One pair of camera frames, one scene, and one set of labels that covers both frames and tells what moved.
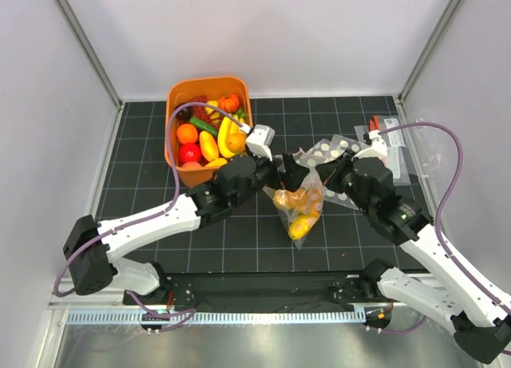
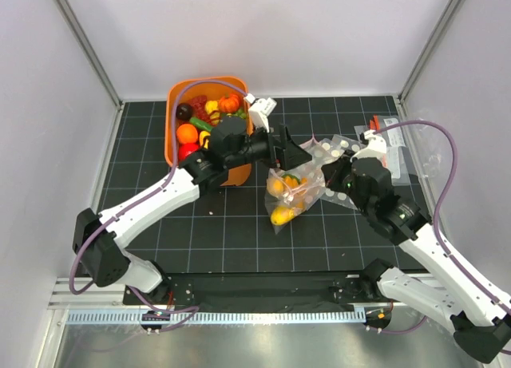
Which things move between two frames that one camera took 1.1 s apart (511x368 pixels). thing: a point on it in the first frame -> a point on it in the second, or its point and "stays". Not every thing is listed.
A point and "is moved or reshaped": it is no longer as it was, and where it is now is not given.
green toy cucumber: x=204 y=126 stays
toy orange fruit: x=187 y=133 stays
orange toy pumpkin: x=229 y=103 stays
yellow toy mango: x=299 y=226 -> x=281 y=215
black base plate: x=261 y=290 stays
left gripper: x=291 y=177 -> x=281 y=152
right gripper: x=333 y=170 stays
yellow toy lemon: x=280 y=198 is moved or reshaped
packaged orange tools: x=396 y=159 stays
